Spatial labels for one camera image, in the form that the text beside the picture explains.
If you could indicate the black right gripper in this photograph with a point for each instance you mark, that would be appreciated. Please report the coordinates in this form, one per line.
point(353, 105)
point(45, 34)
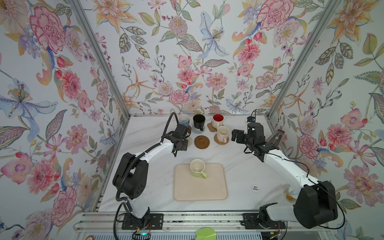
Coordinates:
point(241, 135)

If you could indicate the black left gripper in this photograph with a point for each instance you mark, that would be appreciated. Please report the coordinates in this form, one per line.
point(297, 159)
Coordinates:
point(185, 147)

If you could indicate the blue mug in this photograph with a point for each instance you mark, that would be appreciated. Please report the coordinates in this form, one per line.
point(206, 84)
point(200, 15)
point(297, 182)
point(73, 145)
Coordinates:
point(184, 120)

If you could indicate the ridged brown wooden coaster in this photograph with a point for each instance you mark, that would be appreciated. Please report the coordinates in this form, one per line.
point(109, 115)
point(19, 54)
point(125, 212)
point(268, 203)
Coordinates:
point(202, 142)

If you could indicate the black mug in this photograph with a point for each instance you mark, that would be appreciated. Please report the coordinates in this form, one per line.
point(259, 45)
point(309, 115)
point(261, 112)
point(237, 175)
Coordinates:
point(199, 121)

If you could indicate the cream mug pink handle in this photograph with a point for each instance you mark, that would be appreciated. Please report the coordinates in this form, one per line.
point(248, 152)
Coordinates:
point(223, 134)

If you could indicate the flower-shaped cork coaster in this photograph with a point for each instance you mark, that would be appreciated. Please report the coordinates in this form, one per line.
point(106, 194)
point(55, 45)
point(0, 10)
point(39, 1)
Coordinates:
point(211, 128)

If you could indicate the cream mug green handle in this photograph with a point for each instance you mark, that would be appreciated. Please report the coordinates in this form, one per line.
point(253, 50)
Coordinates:
point(197, 167)

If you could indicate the round woven rattan coaster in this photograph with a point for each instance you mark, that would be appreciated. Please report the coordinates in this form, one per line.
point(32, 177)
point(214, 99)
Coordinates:
point(221, 143)

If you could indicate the red and white mug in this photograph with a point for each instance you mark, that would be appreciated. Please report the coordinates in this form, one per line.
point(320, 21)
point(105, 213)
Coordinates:
point(217, 121)

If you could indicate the multicolour stitched round coaster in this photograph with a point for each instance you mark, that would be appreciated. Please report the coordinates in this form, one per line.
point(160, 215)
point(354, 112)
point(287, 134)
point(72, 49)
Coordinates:
point(190, 141)

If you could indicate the grey-blue woven round coaster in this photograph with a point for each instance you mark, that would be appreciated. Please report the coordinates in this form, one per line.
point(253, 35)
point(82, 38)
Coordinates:
point(198, 131)

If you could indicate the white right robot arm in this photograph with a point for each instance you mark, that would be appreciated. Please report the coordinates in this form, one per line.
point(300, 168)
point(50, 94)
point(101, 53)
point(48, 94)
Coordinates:
point(316, 203)

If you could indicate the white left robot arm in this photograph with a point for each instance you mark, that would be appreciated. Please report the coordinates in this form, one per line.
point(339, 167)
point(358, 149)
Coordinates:
point(131, 176)

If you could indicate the brown wooden metronome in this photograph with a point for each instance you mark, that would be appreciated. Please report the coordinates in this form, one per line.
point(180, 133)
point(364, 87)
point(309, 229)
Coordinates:
point(276, 138)

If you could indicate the round white sticker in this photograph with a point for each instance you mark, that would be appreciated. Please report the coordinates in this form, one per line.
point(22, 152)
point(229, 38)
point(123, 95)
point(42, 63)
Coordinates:
point(255, 188)

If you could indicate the beige rubber tray mat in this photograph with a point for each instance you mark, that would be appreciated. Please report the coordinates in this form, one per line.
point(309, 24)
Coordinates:
point(190, 188)

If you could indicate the yellow white floral cup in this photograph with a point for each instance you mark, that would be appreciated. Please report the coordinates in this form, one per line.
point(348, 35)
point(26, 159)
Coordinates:
point(290, 195)

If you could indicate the green round object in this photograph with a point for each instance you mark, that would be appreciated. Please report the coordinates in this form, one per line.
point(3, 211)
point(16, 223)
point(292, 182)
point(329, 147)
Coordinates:
point(206, 234)

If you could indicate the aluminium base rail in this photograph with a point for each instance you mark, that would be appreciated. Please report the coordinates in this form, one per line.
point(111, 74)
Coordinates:
point(228, 225)

